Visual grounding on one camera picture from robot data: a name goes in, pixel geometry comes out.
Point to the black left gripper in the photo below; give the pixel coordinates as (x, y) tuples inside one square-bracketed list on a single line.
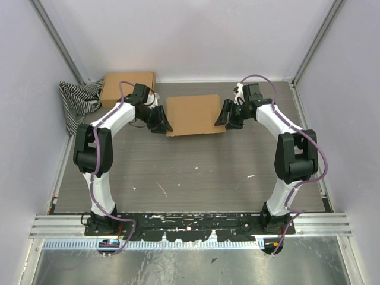
[(162, 123)]

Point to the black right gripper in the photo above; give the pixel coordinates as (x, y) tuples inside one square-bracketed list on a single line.
[(233, 124)]

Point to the brown cardboard box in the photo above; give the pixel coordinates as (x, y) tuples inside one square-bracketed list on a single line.
[(194, 115), (111, 93)]

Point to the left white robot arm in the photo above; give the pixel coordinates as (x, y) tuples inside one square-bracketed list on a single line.
[(93, 150)]

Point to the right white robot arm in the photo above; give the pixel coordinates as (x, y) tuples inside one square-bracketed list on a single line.
[(296, 156)]

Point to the closed brown cardboard box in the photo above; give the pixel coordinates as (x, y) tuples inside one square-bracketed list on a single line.
[(111, 93)]

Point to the black white striped cloth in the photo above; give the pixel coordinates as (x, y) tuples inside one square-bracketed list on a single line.
[(78, 102)]

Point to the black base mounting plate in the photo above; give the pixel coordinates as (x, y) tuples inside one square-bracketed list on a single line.
[(186, 227)]

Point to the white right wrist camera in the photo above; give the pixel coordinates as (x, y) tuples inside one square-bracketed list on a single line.
[(239, 97)]

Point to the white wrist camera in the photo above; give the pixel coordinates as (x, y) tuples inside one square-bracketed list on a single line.
[(239, 97), (152, 100)]

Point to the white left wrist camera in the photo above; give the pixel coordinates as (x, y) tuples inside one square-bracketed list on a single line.
[(152, 100)]

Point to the slotted cable duct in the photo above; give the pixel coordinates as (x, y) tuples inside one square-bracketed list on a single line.
[(114, 244)]

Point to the aluminium frame rail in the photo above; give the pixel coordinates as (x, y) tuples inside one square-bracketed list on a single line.
[(307, 224)]

